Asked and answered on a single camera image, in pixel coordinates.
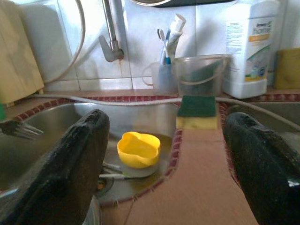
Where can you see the grey wall tap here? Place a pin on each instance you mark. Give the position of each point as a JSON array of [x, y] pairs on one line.
[[112, 51]]

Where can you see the clear plastic jug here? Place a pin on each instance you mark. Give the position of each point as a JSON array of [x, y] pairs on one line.
[[182, 77]]

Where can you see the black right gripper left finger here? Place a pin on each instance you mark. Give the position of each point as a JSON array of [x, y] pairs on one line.
[[58, 175]]

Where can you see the yellow green sponge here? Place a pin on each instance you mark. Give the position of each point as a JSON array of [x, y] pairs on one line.
[[197, 110]]

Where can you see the translucent plastic cup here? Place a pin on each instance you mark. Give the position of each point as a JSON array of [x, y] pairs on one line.
[[164, 77]]

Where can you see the sink drain strainer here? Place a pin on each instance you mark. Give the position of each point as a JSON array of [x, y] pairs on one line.
[[106, 192]]

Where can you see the metal fork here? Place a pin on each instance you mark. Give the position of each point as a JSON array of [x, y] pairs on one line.
[[21, 130]]

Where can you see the yellow plastic bowl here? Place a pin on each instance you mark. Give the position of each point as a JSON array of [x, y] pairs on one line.
[[138, 150]]

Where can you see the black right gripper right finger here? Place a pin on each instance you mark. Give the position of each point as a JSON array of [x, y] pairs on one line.
[[269, 175]]

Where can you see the wooden cutting board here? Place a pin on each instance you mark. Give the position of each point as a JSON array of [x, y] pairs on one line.
[[18, 58]]

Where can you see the white round dish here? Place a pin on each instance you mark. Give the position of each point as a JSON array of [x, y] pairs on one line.
[[140, 172]]

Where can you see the white toothpaste tube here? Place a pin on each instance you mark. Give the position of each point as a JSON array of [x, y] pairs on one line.
[[177, 32]]

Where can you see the blue white toothbrush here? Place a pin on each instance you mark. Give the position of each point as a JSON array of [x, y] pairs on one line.
[[162, 44]]

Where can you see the dark green scouring pad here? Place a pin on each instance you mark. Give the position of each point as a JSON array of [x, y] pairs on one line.
[[204, 72]]

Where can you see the white detergent bottle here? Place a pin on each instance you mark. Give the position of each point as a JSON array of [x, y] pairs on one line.
[[253, 47]]

